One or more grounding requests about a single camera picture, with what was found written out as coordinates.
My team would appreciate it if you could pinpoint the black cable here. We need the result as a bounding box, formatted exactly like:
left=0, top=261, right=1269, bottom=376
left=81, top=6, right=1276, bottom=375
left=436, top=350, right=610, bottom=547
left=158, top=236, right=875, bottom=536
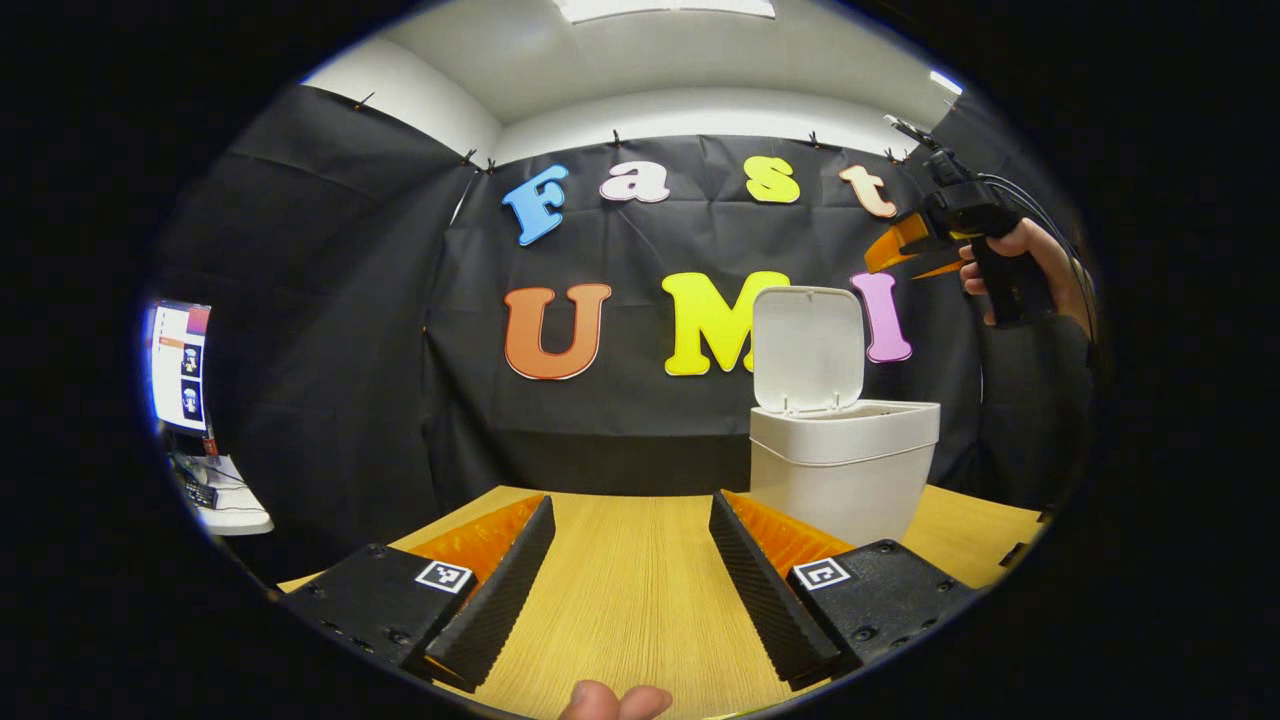
left=975, top=172, right=1099, bottom=341

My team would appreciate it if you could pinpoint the white side table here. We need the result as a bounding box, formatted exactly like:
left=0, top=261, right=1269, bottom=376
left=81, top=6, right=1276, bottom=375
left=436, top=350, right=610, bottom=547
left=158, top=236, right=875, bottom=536
left=170, top=455, right=276, bottom=536

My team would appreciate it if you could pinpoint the long ceiling light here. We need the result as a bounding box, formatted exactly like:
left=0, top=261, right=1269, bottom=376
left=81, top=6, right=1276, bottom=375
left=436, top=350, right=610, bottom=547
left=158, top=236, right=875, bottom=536
left=555, top=0, right=778, bottom=23

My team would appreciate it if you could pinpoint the wooden desktop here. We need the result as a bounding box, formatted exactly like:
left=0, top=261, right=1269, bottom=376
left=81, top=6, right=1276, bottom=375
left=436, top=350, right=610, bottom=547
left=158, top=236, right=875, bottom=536
left=275, top=485, right=1046, bottom=720

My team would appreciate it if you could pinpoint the white desktop garbage bin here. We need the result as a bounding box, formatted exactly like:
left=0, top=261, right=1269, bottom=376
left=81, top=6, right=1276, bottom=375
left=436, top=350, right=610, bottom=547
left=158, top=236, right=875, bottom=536
left=749, top=286, right=942, bottom=549

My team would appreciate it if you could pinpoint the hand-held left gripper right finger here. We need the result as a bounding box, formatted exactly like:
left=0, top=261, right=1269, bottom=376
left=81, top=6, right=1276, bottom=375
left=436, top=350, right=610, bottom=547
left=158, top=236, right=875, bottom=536
left=708, top=488, right=981, bottom=691

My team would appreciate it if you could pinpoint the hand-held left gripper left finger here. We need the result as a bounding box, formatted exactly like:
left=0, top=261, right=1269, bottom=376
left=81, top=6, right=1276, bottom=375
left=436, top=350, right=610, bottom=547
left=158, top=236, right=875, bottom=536
left=280, top=493, right=557, bottom=693

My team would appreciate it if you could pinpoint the black backdrop cloth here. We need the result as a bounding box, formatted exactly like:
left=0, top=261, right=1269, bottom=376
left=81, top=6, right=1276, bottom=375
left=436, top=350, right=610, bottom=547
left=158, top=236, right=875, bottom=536
left=150, top=85, right=1101, bottom=581

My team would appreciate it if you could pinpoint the computer monitor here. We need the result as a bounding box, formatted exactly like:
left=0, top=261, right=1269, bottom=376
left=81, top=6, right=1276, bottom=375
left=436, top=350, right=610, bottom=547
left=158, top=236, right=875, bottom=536
left=148, top=300, right=216, bottom=456

